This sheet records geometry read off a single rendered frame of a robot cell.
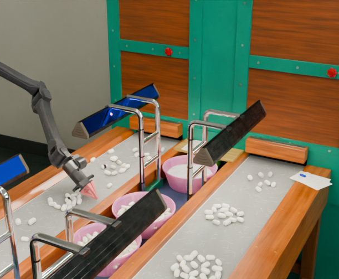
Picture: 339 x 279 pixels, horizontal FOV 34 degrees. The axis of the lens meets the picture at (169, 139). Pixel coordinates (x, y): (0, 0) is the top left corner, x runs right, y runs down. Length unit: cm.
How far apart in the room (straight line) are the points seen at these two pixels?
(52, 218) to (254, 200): 87
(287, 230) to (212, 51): 102
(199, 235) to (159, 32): 117
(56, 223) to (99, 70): 203
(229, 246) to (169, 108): 108
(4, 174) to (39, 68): 256
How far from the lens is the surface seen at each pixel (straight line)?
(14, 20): 450
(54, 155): 243
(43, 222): 231
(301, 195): 247
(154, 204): 169
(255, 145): 274
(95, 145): 292
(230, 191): 250
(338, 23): 256
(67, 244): 146
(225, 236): 218
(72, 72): 427
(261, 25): 265
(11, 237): 185
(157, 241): 210
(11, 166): 199
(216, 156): 206
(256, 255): 204
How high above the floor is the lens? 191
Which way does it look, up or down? 23 degrees down
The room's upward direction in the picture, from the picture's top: straight up
